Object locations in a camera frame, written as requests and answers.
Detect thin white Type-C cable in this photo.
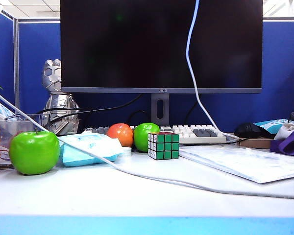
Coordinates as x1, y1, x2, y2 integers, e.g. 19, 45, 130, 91
185, 0, 241, 142

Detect small green apple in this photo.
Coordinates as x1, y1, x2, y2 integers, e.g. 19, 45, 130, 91
133, 122, 161, 153

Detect orange fruit beside keyboard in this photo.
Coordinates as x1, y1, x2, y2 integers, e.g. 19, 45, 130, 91
106, 123, 134, 147

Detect Rubik's cube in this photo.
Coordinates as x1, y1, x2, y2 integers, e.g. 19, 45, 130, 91
147, 132, 180, 161

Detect white and grey keyboard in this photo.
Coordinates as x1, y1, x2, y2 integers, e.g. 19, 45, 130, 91
84, 124, 228, 145

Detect black AOC computer monitor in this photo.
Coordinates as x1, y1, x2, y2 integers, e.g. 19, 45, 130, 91
60, 0, 264, 127

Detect light blue wet wipes pack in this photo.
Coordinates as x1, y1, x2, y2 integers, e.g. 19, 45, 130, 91
58, 133, 125, 167

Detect silver faceted figurine statue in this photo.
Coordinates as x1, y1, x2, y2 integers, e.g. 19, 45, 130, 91
42, 59, 81, 137

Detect black computer mouse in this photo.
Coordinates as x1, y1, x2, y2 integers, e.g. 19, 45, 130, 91
234, 122, 263, 139

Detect brown cardboard sheet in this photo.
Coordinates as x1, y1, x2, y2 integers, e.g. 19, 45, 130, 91
223, 132, 277, 149

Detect clear plastic document bag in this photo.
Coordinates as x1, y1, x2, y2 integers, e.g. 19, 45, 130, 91
180, 146, 294, 184

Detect large green apple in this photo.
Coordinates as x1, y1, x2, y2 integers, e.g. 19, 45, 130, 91
9, 129, 61, 176

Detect teal and white packet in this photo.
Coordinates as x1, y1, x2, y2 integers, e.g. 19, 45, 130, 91
253, 118, 294, 135

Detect white cup-shaped object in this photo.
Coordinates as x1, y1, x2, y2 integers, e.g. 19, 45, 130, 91
273, 122, 294, 141

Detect clear glass bowl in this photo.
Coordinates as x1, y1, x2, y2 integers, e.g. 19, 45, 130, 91
0, 119, 41, 171

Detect white power strip blue sockets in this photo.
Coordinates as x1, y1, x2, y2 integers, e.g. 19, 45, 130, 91
0, 96, 16, 120

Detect thin black cable loop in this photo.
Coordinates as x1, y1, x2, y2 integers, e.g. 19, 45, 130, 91
128, 110, 149, 125

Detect black power cable with plug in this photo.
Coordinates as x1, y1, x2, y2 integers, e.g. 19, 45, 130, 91
35, 94, 143, 116

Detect black monitor cable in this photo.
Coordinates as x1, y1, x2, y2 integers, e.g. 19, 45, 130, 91
185, 94, 203, 124

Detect thick white power cable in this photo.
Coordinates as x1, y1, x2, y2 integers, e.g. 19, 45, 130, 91
0, 80, 294, 200

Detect black cable around figurine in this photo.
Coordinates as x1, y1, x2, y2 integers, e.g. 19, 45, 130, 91
49, 111, 95, 128

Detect black mouse cable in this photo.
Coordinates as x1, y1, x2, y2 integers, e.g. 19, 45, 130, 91
226, 136, 252, 145

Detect purple cloth strap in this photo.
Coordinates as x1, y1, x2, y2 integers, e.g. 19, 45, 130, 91
269, 128, 294, 159

